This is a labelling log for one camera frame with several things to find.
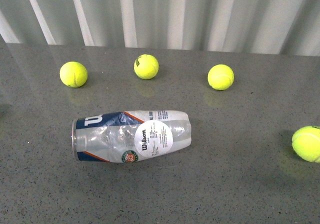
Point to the clear Wilson tennis ball can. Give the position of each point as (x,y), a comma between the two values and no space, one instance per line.
(130,136)

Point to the middle yellow Wilson tennis ball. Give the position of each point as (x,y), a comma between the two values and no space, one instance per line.
(146,66)

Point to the yellow tennis ball behind can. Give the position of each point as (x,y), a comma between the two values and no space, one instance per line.
(220,77)

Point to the far left yellow tennis ball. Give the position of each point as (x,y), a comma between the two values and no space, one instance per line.
(73,74)

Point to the near right yellow tennis ball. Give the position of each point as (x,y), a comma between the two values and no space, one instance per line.
(306,143)

